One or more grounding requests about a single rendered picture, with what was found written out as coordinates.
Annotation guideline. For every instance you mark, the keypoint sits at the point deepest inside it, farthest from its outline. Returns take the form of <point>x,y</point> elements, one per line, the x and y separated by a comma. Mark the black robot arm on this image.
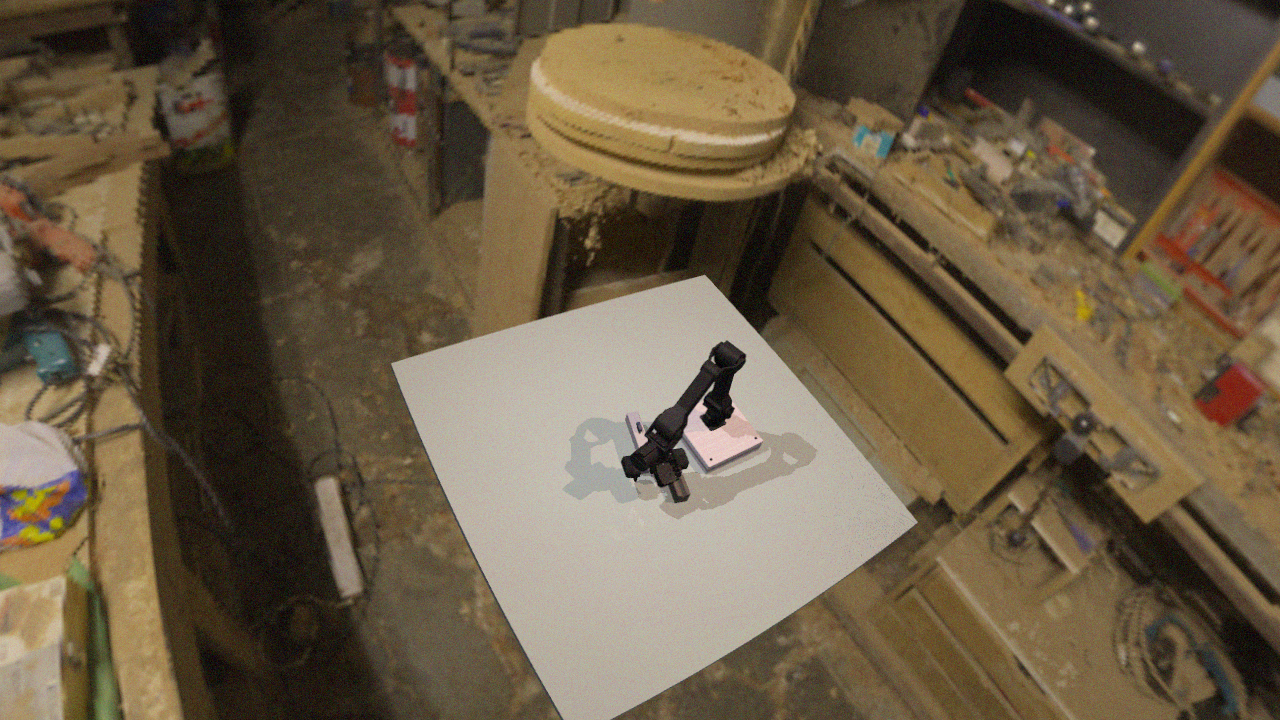
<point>671,423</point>

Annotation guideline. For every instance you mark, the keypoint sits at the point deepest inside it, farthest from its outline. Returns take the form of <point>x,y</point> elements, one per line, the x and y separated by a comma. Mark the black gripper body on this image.
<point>677,457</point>

